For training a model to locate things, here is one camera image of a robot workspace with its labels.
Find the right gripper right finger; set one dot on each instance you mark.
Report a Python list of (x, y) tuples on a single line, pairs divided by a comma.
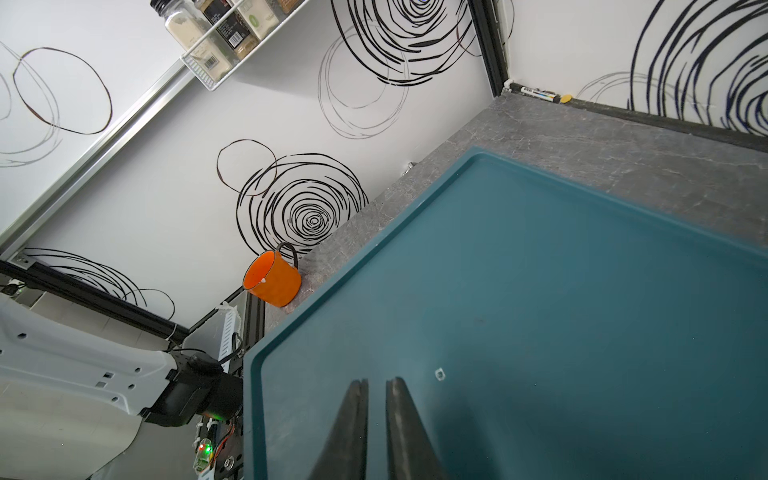
[(410, 453)]

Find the spice jar dark contents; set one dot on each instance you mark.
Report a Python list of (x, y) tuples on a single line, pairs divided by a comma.
[(233, 29)]

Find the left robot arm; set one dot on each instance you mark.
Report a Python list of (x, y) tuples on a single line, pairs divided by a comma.
[(164, 388)]

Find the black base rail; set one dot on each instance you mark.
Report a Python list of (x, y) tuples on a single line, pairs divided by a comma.
[(228, 457)]

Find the white slotted cable duct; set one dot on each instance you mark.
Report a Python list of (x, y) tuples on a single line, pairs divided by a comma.
[(230, 334)]

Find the spice jar beige contents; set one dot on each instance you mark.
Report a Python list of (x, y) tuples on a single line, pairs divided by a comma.
[(259, 16)]

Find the white clear spice shelf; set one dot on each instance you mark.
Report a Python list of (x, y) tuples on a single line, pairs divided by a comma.
[(283, 10)]

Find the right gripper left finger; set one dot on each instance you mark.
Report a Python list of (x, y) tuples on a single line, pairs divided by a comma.
[(344, 454)]

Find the spice jar white contents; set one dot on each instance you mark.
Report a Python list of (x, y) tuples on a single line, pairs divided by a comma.
[(206, 54)]

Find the marker pen at wall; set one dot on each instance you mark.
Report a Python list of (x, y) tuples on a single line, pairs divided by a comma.
[(540, 94)]

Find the orange mug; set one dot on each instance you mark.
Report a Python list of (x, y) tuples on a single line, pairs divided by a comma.
[(273, 276)]

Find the teal drawer cabinet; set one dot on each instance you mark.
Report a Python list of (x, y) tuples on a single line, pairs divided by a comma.
[(544, 330)]

